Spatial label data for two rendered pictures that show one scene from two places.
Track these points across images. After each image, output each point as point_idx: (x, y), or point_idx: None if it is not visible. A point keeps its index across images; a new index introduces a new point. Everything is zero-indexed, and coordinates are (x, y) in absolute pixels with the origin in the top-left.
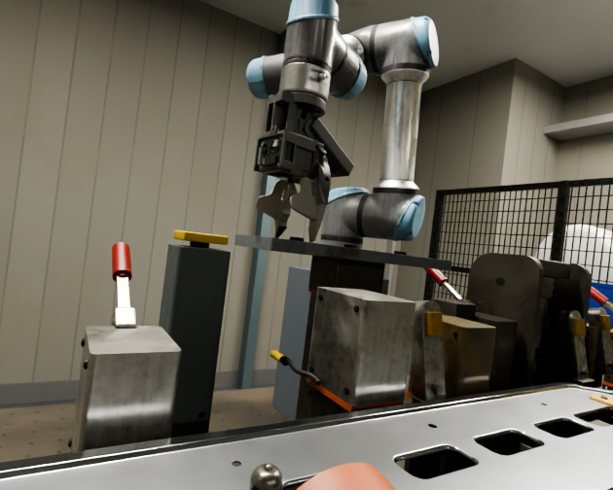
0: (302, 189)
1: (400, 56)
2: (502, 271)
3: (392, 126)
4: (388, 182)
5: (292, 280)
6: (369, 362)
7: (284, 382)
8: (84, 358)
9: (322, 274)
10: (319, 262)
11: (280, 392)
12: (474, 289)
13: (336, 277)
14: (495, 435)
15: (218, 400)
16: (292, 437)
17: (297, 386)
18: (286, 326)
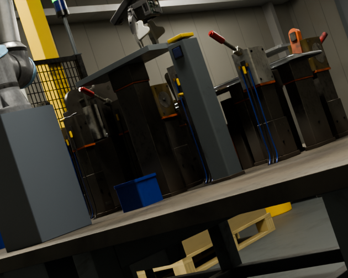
0: (156, 25)
1: None
2: (106, 83)
3: (10, 4)
4: (20, 43)
5: (11, 124)
6: None
7: (48, 209)
8: (256, 52)
9: (138, 71)
10: (133, 66)
11: (47, 221)
12: (100, 95)
13: (146, 70)
14: None
15: (48, 243)
16: None
17: (63, 199)
18: (25, 165)
